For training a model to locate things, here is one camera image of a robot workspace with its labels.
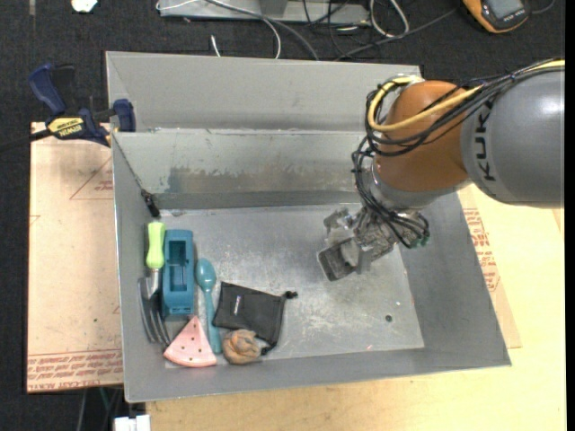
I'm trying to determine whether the teal plastic box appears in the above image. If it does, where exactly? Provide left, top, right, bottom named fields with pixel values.
left=161, top=228, right=196, bottom=321

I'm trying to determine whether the green-handled metal fork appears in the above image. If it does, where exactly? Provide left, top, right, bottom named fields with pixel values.
left=136, top=220, right=174, bottom=346

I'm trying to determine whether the brown-orange soft lump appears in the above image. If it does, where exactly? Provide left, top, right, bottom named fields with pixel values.
left=221, top=328, right=263, bottom=366

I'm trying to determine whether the teal plastic spoon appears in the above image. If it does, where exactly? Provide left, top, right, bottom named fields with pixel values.
left=194, top=258, right=224, bottom=355

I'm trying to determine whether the brown cardboard board, red print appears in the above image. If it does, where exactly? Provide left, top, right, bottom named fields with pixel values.
left=26, top=120, right=524, bottom=395

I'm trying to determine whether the black drawstring pouch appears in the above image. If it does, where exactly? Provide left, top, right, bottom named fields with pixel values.
left=211, top=281, right=299, bottom=356

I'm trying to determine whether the grey metal bin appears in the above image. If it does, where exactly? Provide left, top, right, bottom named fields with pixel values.
left=104, top=50, right=513, bottom=405

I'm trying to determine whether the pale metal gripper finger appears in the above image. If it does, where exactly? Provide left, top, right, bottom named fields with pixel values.
left=323, top=206, right=361, bottom=242
left=315, top=235, right=364, bottom=283

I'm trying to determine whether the pink toy watermelon slice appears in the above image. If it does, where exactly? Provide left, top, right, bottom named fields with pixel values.
left=162, top=314, right=218, bottom=369

